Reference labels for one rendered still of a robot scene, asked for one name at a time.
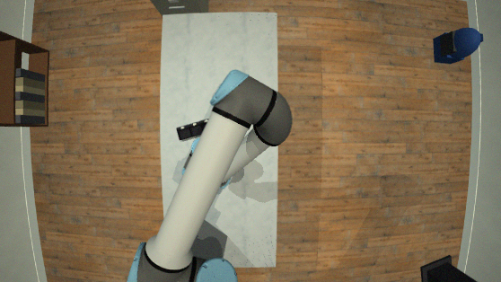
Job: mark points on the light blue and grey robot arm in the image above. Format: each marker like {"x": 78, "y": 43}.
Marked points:
{"x": 220, "y": 152}

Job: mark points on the black bin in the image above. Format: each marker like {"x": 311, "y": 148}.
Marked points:
{"x": 191, "y": 130}

